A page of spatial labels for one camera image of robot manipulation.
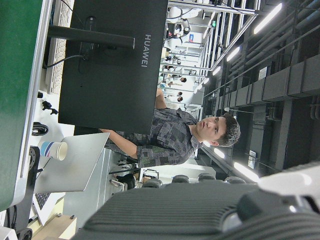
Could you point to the silver laptop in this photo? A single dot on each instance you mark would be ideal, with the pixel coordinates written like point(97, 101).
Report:
point(75, 165)

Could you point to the black monitor stand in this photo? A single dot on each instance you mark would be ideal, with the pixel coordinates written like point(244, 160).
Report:
point(87, 36)

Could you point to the man in patterned shirt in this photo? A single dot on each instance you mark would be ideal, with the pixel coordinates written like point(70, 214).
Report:
point(170, 135)

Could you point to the black perforated disc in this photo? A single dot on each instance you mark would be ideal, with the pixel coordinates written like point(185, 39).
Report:
point(35, 157)

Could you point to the white ceiling light strip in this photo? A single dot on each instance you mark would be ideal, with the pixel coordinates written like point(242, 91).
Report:
point(233, 53)
point(246, 172)
point(267, 18)

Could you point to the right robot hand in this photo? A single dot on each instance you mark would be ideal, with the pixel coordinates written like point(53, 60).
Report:
point(175, 212)

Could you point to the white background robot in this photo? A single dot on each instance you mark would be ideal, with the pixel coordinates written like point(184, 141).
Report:
point(180, 13)

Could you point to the grey ventilation duct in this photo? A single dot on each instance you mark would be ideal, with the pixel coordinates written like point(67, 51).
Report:
point(275, 85)

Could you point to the small black clip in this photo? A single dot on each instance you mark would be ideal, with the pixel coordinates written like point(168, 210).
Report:
point(47, 105)

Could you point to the black Huawei computer monitor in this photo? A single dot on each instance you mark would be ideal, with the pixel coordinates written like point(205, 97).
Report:
point(112, 87)

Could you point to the white keyboard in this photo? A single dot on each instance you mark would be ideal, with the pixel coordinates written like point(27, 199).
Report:
point(56, 62)

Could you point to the green conveyor belt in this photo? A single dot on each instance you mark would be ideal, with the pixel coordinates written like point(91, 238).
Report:
point(15, 75)

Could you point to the black keyboard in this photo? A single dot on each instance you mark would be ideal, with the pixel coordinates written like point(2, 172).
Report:
point(41, 200)

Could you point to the striped paper cup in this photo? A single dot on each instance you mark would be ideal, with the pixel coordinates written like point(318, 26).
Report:
point(53, 150)

